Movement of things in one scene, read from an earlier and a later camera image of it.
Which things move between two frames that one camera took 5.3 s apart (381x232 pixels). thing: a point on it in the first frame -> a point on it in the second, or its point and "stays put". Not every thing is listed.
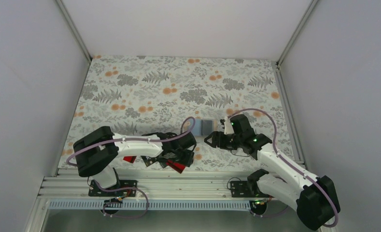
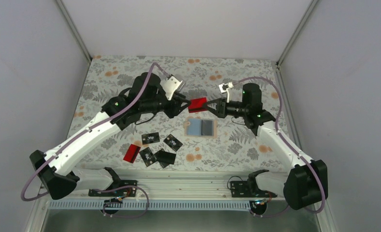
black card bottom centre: (163, 164) stays put
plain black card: (206, 127) stays put
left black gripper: (188, 160) -> (174, 109)
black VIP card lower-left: (148, 160) stays put
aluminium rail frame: (155, 183) stays put
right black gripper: (217, 140) -> (221, 103)
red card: (179, 167) -> (197, 105)
